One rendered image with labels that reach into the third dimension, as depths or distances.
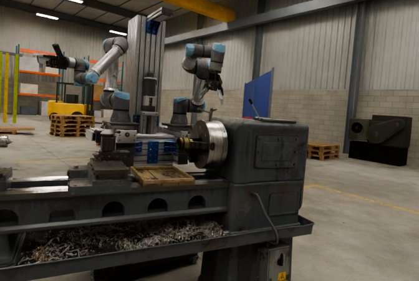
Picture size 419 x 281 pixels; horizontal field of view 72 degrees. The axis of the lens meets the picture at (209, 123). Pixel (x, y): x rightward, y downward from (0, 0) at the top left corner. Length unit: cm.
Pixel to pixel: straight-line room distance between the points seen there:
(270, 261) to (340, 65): 1112
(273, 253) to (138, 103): 152
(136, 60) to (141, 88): 23
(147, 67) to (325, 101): 1073
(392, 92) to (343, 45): 266
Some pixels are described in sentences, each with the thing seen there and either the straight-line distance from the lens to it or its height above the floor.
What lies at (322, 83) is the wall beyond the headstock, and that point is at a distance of 1295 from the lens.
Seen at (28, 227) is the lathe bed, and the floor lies 70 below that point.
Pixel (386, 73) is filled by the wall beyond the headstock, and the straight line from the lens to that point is 1200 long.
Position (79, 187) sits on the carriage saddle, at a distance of 153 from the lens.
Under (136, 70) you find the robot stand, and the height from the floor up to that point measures 158.
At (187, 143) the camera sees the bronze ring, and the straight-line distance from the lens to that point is 180.
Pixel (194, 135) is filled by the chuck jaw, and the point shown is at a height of 113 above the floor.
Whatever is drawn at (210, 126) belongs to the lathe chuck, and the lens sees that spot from 179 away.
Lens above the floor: 131
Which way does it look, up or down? 3 degrees down
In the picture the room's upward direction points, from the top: 4 degrees clockwise
